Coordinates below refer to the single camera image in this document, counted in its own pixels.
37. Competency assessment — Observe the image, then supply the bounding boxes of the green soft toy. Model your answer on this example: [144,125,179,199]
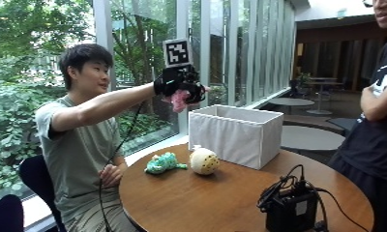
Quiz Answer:
[143,152,188,176]

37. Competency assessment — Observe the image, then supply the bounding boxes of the black glove cable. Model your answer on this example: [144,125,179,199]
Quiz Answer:
[97,101,144,232]

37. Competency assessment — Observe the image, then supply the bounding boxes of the grey round table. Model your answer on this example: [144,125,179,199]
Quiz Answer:
[267,97,316,108]
[280,125,346,153]

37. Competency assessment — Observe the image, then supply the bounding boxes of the white fabric storage box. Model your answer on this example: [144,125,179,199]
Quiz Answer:
[187,103,285,171]

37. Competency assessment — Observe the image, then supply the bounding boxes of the cream spotted round soft toy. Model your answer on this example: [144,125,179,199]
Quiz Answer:
[188,144,221,176]

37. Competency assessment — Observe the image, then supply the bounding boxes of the black electronics box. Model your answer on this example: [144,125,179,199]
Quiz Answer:
[264,188,320,232]

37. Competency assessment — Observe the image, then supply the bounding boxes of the white marker cube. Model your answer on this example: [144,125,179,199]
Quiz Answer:
[163,38,193,69]

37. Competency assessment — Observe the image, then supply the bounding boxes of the the person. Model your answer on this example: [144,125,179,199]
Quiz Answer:
[33,43,159,232]

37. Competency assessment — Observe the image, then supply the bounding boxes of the dark blue chair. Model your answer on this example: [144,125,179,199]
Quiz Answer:
[0,193,25,232]
[17,155,68,232]

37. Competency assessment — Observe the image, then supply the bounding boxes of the black box cables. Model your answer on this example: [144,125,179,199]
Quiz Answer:
[256,163,370,232]

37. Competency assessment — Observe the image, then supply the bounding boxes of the pink soft toy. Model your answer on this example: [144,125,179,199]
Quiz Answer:
[160,85,212,114]

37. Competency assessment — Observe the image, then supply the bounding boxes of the tall round table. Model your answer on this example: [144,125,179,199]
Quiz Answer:
[305,80,345,116]

